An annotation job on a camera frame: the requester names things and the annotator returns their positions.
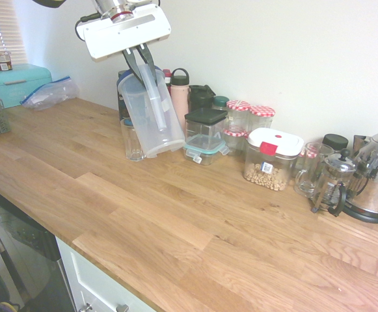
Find black dishwasher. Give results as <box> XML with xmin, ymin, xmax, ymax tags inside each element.
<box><xmin>0</xmin><ymin>181</ymin><xmax>76</xmax><ymax>312</ymax></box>

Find red water bottle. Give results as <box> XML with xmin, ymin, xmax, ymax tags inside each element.
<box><xmin>161</xmin><ymin>68</ymin><xmax>174</xmax><ymax>95</ymax></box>

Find pale cabinet front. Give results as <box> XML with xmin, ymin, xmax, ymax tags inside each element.
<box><xmin>55</xmin><ymin>235</ymin><xmax>159</xmax><ymax>312</ymax></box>

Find glass French press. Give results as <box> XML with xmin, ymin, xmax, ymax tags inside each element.
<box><xmin>311</xmin><ymin>148</ymin><xmax>359</xmax><ymax>218</ymax></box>

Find clear plastic pitcher blue lid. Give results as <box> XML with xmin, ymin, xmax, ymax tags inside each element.
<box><xmin>116</xmin><ymin>64</ymin><xmax>186</xmax><ymax>159</ymax></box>

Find silver drawer handle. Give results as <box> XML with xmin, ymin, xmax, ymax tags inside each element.
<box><xmin>80</xmin><ymin>301</ymin><xmax>131</xmax><ymax>312</ymax></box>

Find steel electric kettle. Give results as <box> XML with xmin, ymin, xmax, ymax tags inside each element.
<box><xmin>342</xmin><ymin>125</ymin><xmax>378</xmax><ymax>226</ymax></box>

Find square container black lid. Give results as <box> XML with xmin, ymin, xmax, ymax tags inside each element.
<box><xmin>184</xmin><ymin>107</ymin><xmax>228</xmax><ymax>147</ymax></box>

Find clear glass mug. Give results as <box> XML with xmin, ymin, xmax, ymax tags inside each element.
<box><xmin>293</xmin><ymin>142</ymin><xmax>336</xmax><ymax>198</ymax></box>

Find white window blinds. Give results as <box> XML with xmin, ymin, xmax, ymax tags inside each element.
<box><xmin>0</xmin><ymin>0</ymin><xmax>27</xmax><ymax>68</ymax></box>

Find tall jar red checkered lid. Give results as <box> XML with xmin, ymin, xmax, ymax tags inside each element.
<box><xmin>226</xmin><ymin>99</ymin><xmax>252</xmax><ymax>133</ymax></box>
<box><xmin>247</xmin><ymin>105</ymin><xmax>277</xmax><ymax>131</ymax></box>

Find cereal container white red lid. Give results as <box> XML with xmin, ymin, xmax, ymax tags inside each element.
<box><xmin>243</xmin><ymin>127</ymin><xmax>305</xmax><ymax>192</ymax></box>

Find glass jar green lid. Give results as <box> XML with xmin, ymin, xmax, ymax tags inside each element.
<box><xmin>211</xmin><ymin>95</ymin><xmax>231</xmax><ymax>112</ymax></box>

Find clear zip bag blue seal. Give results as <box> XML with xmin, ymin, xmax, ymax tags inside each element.
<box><xmin>20</xmin><ymin>75</ymin><xmax>81</xmax><ymax>112</ymax></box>

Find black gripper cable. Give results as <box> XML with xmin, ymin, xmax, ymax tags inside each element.
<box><xmin>74</xmin><ymin>12</ymin><xmax>103</xmax><ymax>42</ymax></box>

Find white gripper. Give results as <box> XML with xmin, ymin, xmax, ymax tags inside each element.
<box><xmin>83</xmin><ymin>5</ymin><xmax>172</xmax><ymax>87</ymax></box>

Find clear faceted drinking glass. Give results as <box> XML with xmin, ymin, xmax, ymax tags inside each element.
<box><xmin>120</xmin><ymin>117</ymin><xmax>147</xmax><ymax>162</ymax></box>

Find small jar red checkered lid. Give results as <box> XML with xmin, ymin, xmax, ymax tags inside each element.
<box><xmin>223</xmin><ymin>127</ymin><xmax>249</xmax><ymax>157</ymax></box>
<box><xmin>300</xmin><ymin>144</ymin><xmax>321</xmax><ymax>161</ymax></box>

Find black shaker bottle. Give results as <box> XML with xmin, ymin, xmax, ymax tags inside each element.
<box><xmin>187</xmin><ymin>84</ymin><xmax>216</xmax><ymax>113</ymax></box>

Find glass container teal lid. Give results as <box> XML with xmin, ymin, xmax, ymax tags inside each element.
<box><xmin>182</xmin><ymin>133</ymin><xmax>230</xmax><ymax>166</ymax></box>

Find teal bread box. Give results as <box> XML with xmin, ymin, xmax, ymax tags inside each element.
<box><xmin>0</xmin><ymin>63</ymin><xmax>54</xmax><ymax>110</ymax></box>

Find pink water bottle black cap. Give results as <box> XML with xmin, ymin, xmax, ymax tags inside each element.
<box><xmin>169</xmin><ymin>68</ymin><xmax>191</xmax><ymax>126</ymax></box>

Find glass jar black lid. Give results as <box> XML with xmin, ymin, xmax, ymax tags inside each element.
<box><xmin>321</xmin><ymin>133</ymin><xmax>350</xmax><ymax>154</ymax></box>

